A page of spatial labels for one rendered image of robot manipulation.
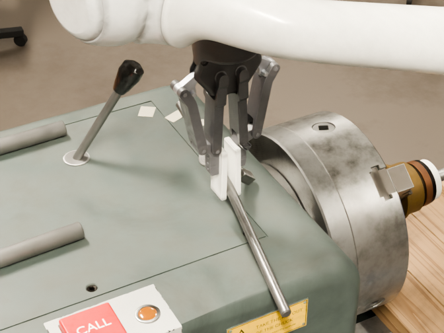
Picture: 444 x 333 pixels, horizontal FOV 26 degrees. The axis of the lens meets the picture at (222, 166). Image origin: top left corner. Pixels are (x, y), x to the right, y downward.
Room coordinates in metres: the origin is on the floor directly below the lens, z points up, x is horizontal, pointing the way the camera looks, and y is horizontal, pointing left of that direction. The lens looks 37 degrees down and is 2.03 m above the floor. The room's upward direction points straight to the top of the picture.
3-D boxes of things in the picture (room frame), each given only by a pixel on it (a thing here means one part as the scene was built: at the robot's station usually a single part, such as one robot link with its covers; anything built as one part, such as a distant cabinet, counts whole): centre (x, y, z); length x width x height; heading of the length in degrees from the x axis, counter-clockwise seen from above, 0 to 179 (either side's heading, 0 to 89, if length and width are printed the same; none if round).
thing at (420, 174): (1.21, -0.28, 1.08); 0.09 x 0.09 x 0.09; 28
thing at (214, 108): (0.92, 0.01, 1.43); 0.04 x 0.01 x 0.11; 28
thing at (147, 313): (0.76, 0.08, 1.26); 0.02 x 0.02 x 0.01
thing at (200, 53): (0.93, 0.00, 1.49); 0.08 x 0.07 x 0.09; 118
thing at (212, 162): (0.91, 0.02, 1.36); 0.03 x 0.01 x 0.05; 118
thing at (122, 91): (1.06, 0.12, 1.38); 0.04 x 0.03 x 0.05; 118
